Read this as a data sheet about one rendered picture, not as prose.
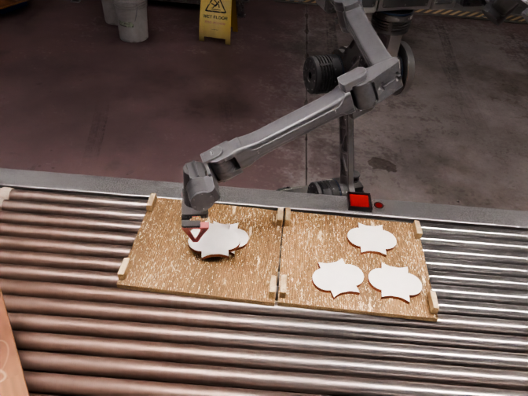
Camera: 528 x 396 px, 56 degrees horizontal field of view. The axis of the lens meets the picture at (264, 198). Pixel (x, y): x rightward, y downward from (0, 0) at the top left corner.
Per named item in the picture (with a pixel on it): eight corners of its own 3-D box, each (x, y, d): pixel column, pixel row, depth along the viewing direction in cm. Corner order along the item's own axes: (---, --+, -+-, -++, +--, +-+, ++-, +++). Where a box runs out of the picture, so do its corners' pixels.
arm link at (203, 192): (234, 167, 125) (220, 144, 119) (245, 197, 117) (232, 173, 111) (192, 188, 126) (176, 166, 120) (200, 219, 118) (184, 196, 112)
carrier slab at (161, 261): (152, 199, 155) (152, 196, 154) (283, 214, 154) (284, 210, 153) (117, 287, 129) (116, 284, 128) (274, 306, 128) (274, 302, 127)
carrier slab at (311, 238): (284, 214, 154) (284, 210, 153) (416, 227, 154) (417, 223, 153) (277, 306, 128) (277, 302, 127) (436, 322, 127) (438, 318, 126)
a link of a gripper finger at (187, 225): (181, 248, 127) (181, 221, 121) (181, 229, 133) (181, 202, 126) (208, 247, 128) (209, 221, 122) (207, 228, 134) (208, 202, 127)
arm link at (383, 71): (412, 97, 120) (407, 63, 113) (358, 117, 122) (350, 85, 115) (362, 14, 151) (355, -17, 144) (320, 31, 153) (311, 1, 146)
